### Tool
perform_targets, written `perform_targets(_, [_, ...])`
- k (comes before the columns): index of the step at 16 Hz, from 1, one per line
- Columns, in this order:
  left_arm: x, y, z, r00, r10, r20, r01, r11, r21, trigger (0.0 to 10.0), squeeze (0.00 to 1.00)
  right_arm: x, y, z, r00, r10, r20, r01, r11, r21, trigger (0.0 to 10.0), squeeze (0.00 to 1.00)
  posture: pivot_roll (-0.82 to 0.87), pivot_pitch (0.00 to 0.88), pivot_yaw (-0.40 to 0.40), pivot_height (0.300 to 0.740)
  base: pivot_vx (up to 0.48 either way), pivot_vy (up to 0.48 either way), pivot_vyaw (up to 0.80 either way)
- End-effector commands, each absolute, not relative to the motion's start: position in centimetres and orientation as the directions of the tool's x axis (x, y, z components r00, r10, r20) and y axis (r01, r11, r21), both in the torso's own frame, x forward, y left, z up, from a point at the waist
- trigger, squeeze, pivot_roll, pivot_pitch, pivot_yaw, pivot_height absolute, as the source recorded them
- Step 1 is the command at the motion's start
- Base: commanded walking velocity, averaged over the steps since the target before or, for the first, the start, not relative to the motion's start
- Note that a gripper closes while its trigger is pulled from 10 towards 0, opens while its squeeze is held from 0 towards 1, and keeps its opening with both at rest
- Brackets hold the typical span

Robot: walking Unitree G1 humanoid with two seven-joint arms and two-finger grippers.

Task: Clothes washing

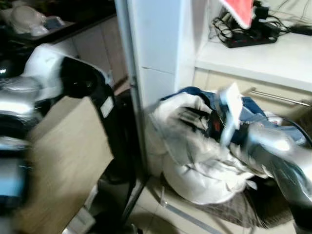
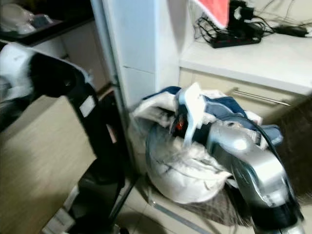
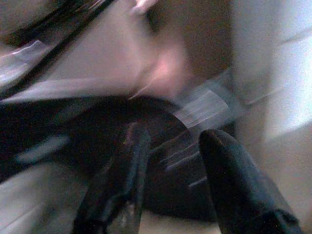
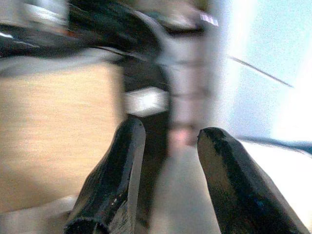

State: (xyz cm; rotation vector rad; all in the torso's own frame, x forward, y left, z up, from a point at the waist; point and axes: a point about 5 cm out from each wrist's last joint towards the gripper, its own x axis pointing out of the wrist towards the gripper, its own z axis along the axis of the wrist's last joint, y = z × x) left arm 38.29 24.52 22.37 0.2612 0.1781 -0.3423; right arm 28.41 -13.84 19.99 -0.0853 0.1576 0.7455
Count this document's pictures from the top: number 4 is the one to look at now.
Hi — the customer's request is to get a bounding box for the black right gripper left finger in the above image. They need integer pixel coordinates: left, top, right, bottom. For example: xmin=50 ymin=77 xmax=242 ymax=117
xmin=63 ymin=117 xmax=146 ymax=234

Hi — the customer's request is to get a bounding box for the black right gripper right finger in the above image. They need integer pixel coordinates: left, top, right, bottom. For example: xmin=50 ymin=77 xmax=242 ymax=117
xmin=196 ymin=127 xmax=310 ymax=234

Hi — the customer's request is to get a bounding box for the black clothing pile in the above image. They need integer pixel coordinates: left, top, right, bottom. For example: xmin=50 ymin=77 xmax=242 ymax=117
xmin=0 ymin=0 xmax=166 ymax=59

